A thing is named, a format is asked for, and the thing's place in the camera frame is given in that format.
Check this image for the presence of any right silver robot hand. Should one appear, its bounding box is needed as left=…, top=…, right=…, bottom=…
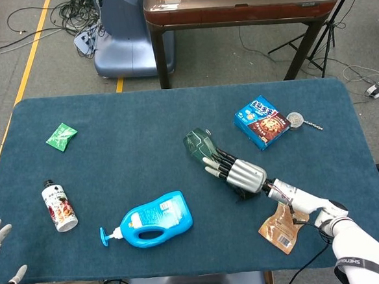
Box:
left=202, top=145, right=269, bottom=198

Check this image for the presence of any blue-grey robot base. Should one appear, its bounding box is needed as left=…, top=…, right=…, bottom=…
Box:
left=90, top=0, right=178, bottom=81

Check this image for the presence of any white drink bottle black cap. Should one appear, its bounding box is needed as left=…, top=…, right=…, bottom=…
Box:
left=40, top=177, right=80, bottom=234

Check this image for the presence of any blue detergent pump bottle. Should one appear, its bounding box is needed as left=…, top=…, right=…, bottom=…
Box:
left=97, top=189, right=196, bottom=252

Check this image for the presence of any blue cookie box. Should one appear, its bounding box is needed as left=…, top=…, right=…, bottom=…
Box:
left=231, top=92, right=293, bottom=153

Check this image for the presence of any brown spouted pouch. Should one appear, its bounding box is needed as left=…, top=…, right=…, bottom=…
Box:
left=256, top=200, right=312, bottom=257

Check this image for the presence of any green snack packet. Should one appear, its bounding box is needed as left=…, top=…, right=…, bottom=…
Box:
left=44, top=121, right=80, bottom=154

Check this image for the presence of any blue carpet table cover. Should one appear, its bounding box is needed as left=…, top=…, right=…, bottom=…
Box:
left=0, top=73, right=379, bottom=284

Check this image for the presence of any wooden mahjong table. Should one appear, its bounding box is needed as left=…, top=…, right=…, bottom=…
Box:
left=143, top=0, right=345, bottom=91

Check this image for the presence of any black tripod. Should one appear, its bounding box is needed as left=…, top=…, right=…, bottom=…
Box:
left=263, top=0, right=367, bottom=82

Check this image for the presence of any grey power strip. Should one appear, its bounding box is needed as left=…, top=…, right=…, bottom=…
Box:
left=73, top=27, right=101, bottom=55

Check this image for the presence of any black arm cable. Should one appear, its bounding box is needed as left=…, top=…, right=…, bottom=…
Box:
left=275, top=200, right=337, bottom=284

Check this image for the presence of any white floor cable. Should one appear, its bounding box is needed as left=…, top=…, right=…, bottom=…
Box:
left=341, top=62, right=379, bottom=88

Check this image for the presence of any black floor cable bundle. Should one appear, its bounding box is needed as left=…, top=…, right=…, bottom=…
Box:
left=0, top=0, right=106, bottom=67

